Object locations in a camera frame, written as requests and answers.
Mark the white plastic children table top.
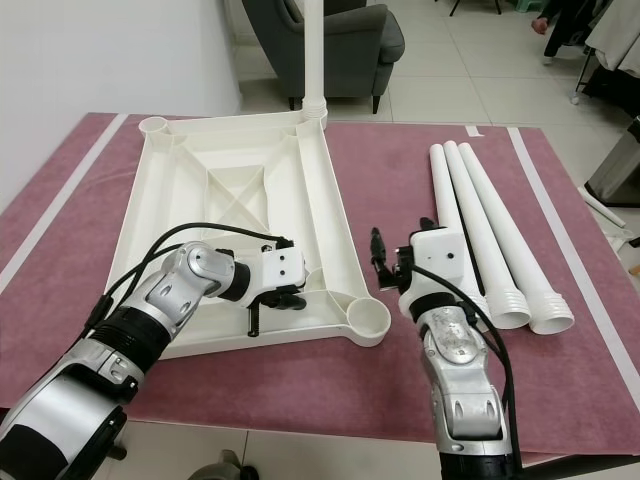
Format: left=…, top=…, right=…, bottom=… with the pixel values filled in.
left=105, top=100, right=393, bottom=361

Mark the maroon cloth with white stripes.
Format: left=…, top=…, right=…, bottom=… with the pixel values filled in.
left=0, top=112, right=640, bottom=461

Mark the dark robot left foot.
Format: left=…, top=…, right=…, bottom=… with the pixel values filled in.
left=205, top=450, right=261, bottom=480

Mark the white plastic tube bundle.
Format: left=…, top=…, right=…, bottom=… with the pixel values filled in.
left=580, top=185, right=629, bottom=229

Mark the dark grey armchair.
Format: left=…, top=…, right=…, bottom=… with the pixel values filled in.
left=240, top=0, right=406, bottom=113

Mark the steel trash bin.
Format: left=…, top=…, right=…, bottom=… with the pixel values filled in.
left=585, top=118, right=640, bottom=206

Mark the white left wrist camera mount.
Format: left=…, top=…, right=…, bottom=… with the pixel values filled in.
left=255, top=247, right=308, bottom=293

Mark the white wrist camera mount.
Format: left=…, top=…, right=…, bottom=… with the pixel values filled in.
left=400, top=228, right=471, bottom=311
left=255, top=247, right=308, bottom=293

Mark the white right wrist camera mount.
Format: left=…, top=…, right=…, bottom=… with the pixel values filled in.
left=400, top=228, right=471, bottom=311

